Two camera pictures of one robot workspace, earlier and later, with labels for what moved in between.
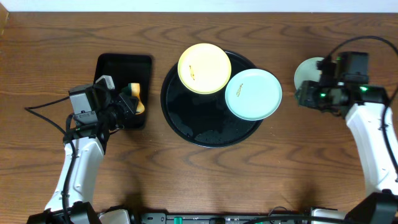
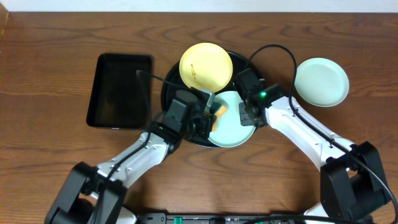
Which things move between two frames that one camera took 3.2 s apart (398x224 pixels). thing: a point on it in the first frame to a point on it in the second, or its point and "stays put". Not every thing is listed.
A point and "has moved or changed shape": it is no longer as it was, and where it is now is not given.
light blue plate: (254, 94) has moved or changed shape
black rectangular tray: (125, 70) stays put
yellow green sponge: (134, 89) to (222, 110)
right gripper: (306, 89) to (244, 120)
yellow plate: (204, 68) stays put
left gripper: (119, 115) to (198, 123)
